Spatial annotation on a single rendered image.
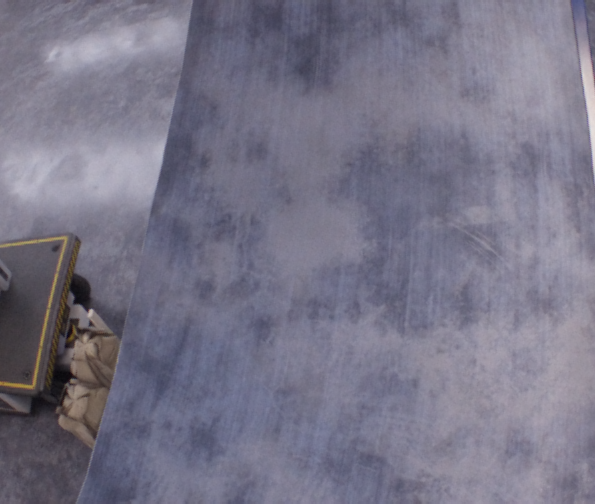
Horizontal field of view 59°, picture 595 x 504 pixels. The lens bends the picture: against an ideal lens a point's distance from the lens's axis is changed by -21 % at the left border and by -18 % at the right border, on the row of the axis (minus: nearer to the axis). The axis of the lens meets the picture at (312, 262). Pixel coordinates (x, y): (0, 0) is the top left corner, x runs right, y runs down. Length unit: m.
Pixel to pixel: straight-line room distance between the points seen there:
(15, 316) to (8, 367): 0.22
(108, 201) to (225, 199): 1.98
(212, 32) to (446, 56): 0.40
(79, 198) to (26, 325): 0.95
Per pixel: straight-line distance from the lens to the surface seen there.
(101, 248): 2.69
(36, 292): 2.30
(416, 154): 0.88
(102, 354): 1.32
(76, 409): 1.31
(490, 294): 0.80
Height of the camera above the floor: 1.88
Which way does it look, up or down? 55 degrees down
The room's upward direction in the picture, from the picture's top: 17 degrees counter-clockwise
